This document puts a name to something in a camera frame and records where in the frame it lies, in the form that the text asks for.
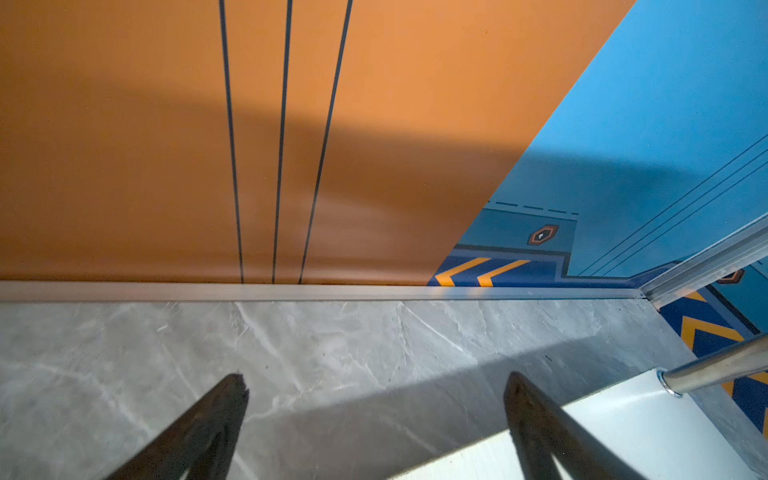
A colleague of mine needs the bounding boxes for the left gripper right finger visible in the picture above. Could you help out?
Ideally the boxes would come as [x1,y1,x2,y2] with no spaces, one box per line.
[503,372,641,479]

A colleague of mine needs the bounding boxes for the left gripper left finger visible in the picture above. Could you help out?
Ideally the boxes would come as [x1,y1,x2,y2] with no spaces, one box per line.
[108,373,249,479]

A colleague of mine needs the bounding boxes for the white two-tier shelf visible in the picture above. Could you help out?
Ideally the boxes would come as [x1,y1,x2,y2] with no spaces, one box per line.
[400,334,767,479]

